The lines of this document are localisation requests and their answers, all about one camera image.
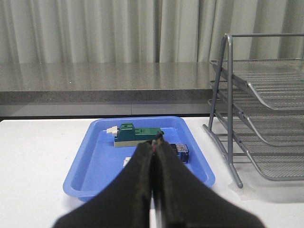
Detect grey stone counter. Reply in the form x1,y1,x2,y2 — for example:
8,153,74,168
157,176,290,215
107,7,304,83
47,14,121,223
0,62,215,118

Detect grey pleated curtain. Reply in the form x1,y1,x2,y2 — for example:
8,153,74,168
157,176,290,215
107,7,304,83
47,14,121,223
0,0,304,63

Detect mesh rack tray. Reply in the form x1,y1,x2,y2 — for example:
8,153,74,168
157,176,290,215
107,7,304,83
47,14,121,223
227,134,304,181
209,58,304,111
208,98,304,147

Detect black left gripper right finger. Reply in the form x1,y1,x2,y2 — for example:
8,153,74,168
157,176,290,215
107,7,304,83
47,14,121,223
153,134,264,228

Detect grey metal rack frame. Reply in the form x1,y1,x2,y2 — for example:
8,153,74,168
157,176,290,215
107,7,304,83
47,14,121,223
202,33,304,189

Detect green and beige component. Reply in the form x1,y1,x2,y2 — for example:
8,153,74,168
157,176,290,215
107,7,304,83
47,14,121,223
106,123,164,147

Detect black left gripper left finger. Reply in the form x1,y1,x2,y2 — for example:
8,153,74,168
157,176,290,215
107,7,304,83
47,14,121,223
54,142,153,228

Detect white terminal block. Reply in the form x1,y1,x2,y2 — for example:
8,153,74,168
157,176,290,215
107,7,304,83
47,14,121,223
123,157,131,167

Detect blue plastic tray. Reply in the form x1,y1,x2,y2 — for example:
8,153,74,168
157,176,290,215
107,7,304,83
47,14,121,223
63,116,215,201

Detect red emergency stop button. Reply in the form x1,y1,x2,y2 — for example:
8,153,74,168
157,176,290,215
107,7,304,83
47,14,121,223
170,143,189,163

